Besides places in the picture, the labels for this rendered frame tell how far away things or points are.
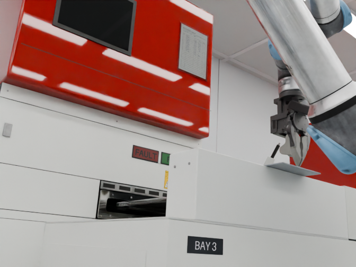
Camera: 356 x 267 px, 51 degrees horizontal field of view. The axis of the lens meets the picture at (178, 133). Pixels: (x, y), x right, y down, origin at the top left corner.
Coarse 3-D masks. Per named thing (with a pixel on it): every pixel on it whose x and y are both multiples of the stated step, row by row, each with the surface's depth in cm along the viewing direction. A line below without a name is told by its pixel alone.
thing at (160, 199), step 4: (136, 200) 116; (140, 200) 114; (144, 200) 112; (148, 200) 111; (152, 200) 109; (156, 200) 107; (160, 200) 106; (164, 200) 104; (116, 204) 125; (120, 204) 123; (124, 204) 121; (128, 204) 119; (132, 204) 118; (136, 204) 116
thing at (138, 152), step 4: (136, 148) 139; (140, 148) 140; (144, 148) 141; (136, 152) 139; (140, 152) 140; (144, 152) 141; (148, 152) 142; (152, 152) 143; (156, 152) 144; (136, 156) 138; (140, 156) 139; (144, 156) 140; (148, 156) 142; (152, 156) 143; (156, 156) 144; (152, 160) 142; (156, 160) 144
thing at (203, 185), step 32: (192, 160) 74; (224, 160) 78; (192, 192) 72; (224, 192) 76; (256, 192) 82; (288, 192) 89; (320, 192) 97; (256, 224) 80; (288, 224) 87; (320, 224) 94
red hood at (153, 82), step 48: (0, 0) 164; (48, 0) 123; (96, 0) 135; (144, 0) 150; (0, 48) 132; (48, 48) 120; (96, 48) 131; (144, 48) 145; (192, 48) 161; (96, 96) 128; (144, 96) 140; (192, 96) 156
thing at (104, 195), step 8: (104, 192) 127; (112, 192) 128; (120, 192) 130; (104, 200) 126; (128, 200) 132; (104, 208) 125; (96, 216) 124; (104, 216) 125; (112, 216) 127; (120, 216) 128; (128, 216) 130; (136, 216) 132; (144, 216) 134
